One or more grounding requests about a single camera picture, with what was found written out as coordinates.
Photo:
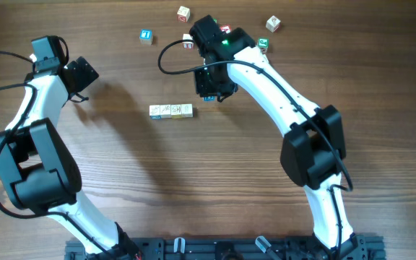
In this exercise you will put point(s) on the green letter J block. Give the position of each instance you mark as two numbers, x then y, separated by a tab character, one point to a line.
263	44

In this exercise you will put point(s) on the red trimmed far block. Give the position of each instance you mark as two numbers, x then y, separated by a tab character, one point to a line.
183	14

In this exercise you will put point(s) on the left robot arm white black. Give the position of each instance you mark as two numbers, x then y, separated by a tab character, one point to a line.
39	176

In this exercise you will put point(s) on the red picture wooden block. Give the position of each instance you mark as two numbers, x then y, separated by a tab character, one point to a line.
273	23

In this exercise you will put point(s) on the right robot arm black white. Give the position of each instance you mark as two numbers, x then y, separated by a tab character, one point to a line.
313	143

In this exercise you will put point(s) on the plain cream wooden block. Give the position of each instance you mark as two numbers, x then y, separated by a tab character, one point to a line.
165	111

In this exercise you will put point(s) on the blue letter T block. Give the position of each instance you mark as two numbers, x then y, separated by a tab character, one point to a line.
146	37

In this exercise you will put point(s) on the green side plain block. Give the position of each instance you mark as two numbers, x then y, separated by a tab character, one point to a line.
187	110

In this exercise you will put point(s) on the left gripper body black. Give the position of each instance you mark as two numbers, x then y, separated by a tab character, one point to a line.
84	76

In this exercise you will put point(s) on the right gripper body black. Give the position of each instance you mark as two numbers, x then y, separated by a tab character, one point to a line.
207	84

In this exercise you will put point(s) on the blue side wooden block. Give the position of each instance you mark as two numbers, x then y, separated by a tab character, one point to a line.
209	98

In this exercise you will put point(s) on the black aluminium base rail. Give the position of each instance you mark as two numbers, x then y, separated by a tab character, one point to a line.
359	247

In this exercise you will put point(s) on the red side paired block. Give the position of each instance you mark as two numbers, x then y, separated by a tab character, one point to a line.
187	41

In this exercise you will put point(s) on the blue side paired block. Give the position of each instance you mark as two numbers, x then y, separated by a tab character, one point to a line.
154	112

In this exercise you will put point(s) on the yellow letter wooden block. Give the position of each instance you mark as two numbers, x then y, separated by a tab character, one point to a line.
175	111

